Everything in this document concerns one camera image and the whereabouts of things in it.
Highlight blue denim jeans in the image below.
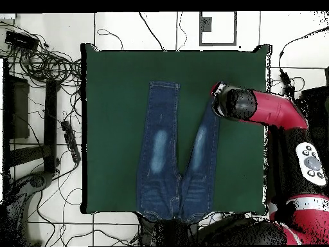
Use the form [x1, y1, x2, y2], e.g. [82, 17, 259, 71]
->
[136, 80, 222, 224]

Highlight thin black cable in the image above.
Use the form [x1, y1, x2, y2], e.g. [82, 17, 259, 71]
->
[138, 12, 165, 51]

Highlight black metal frame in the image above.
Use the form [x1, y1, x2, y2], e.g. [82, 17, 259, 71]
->
[2, 58, 62, 181]
[300, 65, 329, 124]

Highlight black cable with connector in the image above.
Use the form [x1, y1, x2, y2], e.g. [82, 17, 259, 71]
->
[278, 25, 329, 89]

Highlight black cable tangle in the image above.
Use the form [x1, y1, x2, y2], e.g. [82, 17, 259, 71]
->
[0, 20, 83, 89]

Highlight dark grey stand base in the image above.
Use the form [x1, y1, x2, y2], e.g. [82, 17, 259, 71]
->
[6, 170, 55, 246]

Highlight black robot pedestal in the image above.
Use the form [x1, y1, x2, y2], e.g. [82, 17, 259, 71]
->
[138, 214, 199, 246]

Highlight black flat device box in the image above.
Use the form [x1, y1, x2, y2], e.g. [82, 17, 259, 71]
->
[4, 30, 40, 51]

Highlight grey square frame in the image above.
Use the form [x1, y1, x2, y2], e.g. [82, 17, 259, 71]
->
[199, 11, 238, 47]

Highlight dark green table cloth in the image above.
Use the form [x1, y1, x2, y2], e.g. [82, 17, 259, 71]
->
[79, 43, 272, 215]

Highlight black power strip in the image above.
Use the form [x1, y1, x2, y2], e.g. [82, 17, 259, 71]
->
[60, 120, 82, 163]

